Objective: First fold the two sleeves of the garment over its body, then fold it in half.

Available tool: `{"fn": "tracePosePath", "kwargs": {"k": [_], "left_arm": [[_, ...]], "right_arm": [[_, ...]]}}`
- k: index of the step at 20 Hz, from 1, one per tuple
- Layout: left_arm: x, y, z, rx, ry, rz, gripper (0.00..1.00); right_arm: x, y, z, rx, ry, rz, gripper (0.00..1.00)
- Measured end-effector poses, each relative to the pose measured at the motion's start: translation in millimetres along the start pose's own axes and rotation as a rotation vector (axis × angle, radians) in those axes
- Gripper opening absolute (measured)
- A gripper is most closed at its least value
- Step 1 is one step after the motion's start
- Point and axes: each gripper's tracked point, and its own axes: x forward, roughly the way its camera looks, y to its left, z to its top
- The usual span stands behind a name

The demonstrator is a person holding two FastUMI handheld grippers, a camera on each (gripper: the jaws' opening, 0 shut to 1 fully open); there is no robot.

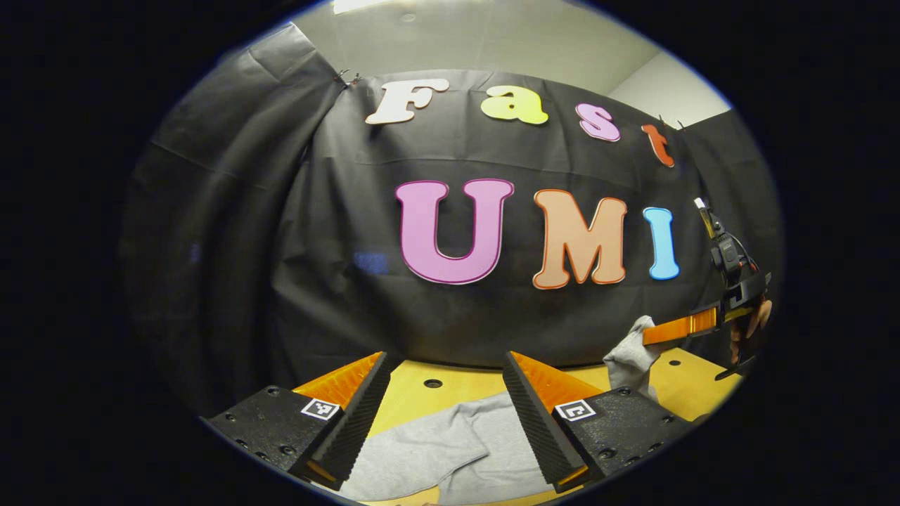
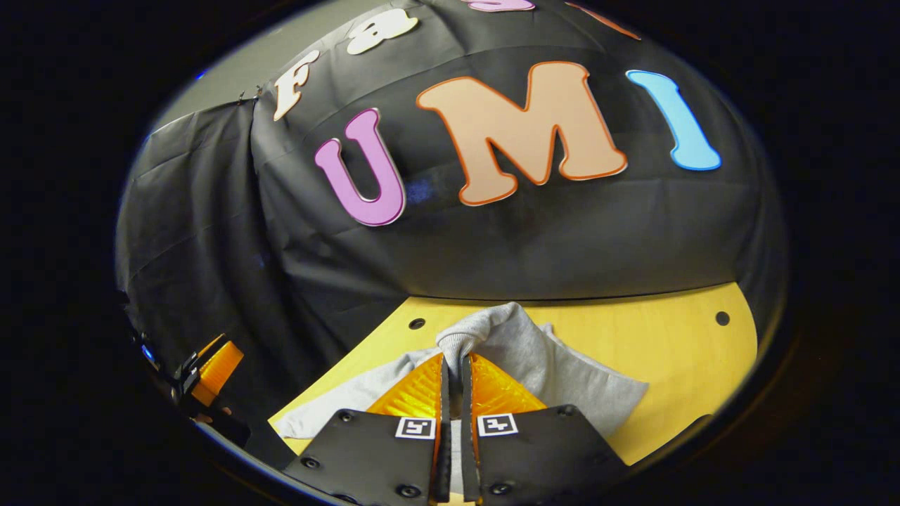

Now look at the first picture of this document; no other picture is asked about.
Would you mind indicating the grey zip-neck sweatshirt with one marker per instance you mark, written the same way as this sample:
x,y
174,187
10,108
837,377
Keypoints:
x,y
422,450

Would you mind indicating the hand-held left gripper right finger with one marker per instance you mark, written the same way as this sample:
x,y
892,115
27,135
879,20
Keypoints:
x,y
534,422

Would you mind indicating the black backdrop cloth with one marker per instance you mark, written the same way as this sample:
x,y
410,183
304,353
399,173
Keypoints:
x,y
246,246

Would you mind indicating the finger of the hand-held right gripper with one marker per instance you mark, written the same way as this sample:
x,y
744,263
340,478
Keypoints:
x,y
682,327

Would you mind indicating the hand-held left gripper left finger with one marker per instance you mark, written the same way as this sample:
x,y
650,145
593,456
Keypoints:
x,y
358,414

